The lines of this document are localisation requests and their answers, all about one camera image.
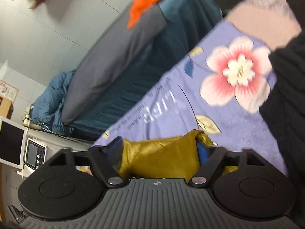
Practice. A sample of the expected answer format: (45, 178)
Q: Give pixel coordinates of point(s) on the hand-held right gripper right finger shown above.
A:
(203, 153)

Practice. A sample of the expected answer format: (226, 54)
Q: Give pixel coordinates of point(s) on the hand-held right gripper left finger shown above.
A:
(116, 149)

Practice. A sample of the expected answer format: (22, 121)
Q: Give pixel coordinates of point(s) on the golden jacket with black fur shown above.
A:
(152, 157)

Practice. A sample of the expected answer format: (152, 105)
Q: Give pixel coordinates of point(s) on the purple floral bed sheet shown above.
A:
(166, 105)

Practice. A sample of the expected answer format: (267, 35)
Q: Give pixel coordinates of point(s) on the teal bed cover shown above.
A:
(147, 76)

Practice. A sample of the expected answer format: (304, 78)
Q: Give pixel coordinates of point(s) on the blue quilt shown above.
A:
(51, 102)

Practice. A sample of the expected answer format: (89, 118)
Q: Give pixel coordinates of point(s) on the silver appliance with buttons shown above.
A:
(34, 153)

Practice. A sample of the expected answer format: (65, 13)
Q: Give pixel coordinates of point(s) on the grey blanket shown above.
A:
(107, 66)

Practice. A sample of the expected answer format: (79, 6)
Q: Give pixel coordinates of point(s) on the person's black clothing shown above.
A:
(288, 100)

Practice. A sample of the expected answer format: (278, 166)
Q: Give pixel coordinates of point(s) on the wooden desk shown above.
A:
(4, 108)

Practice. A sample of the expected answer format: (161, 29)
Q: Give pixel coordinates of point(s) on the mauve cloth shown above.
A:
(262, 23)

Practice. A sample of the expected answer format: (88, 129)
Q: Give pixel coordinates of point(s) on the orange cloth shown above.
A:
(145, 2)

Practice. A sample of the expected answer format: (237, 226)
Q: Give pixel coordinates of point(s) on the wall poster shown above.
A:
(8, 90)

